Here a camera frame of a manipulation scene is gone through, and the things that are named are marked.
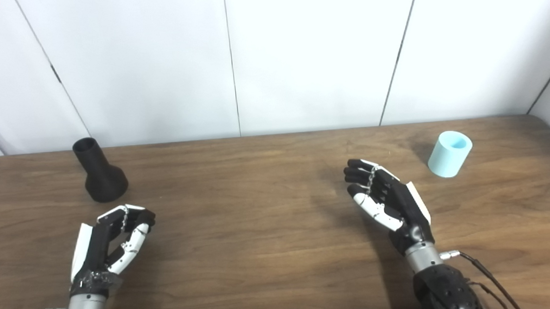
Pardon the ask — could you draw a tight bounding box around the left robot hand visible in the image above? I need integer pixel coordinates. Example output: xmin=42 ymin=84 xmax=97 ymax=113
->
xmin=67 ymin=203 xmax=160 ymax=297

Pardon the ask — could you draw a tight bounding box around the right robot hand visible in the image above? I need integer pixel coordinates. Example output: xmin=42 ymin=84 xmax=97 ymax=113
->
xmin=343 ymin=155 xmax=435 ymax=258

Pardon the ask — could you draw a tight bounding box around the light-blue hose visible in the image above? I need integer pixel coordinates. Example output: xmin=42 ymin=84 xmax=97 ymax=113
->
xmin=426 ymin=130 xmax=475 ymax=180

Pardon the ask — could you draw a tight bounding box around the black nozzle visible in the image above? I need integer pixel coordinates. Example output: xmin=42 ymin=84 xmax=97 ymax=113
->
xmin=72 ymin=136 xmax=130 ymax=204

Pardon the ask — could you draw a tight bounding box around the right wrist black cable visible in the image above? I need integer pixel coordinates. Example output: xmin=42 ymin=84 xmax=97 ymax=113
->
xmin=439 ymin=247 xmax=524 ymax=309

